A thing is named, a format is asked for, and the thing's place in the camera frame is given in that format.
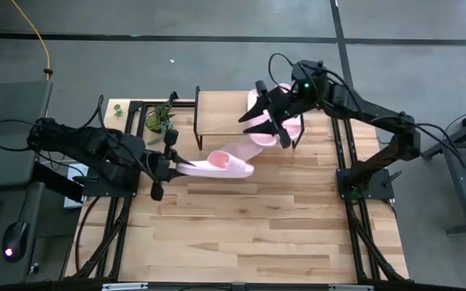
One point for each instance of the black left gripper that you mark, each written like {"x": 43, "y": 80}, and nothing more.
{"x": 163, "y": 165}

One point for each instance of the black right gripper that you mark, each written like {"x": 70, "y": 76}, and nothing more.
{"x": 283, "y": 105}

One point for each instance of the pink rubber slide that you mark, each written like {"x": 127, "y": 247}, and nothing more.
{"x": 217, "y": 169}
{"x": 243, "y": 151}
{"x": 263, "y": 139}
{"x": 293, "y": 125}

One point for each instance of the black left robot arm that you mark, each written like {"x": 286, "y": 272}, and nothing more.
{"x": 103, "y": 149}

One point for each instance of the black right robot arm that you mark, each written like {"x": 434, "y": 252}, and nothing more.
{"x": 378, "y": 117}

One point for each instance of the potted green succulent plant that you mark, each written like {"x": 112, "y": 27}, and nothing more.
{"x": 159, "y": 119}

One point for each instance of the small green plant sprig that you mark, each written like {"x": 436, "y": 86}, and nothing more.
{"x": 118, "y": 110}

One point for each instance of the white power strip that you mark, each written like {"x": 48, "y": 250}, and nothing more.
{"x": 75, "y": 174}

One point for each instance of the grey side desk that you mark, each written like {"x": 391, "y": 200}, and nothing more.
{"x": 10, "y": 133}

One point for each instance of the black computer mouse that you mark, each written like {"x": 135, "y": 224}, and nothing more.
{"x": 14, "y": 242}

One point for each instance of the wooden shelf with black frame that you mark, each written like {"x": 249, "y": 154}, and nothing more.
{"x": 221, "y": 111}

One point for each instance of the black aluminium rig frame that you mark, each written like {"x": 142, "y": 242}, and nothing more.
{"x": 135, "y": 108}

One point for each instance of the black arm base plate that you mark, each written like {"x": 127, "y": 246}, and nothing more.
{"x": 107, "y": 191}
{"x": 374, "y": 190}

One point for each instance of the silver aluminium bracket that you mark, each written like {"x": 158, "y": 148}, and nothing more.
{"x": 124, "y": 286}
{"x": 350, "y": 288}

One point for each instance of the black table-level camera box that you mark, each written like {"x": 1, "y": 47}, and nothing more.
{"x": 238, "y": 288}

